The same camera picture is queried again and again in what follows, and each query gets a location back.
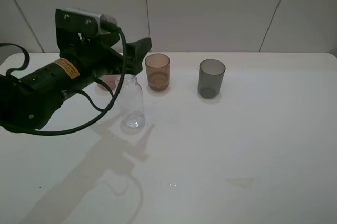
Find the pink translucent plastic cup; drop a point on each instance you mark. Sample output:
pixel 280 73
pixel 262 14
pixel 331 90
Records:
pixel 110 81

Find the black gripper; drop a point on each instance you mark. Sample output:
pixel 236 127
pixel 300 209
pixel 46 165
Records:
pixel 82 57

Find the clear plastic water bottle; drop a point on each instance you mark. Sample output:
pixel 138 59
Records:
pixel 130 102

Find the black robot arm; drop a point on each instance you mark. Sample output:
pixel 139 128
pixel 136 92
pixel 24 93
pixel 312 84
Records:
pixel 28 103

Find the orange translucent plastic cup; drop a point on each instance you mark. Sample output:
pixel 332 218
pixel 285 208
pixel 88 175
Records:
pixel 158 71

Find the grey translucent plastic cup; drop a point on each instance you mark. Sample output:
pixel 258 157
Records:
pixel 211 73

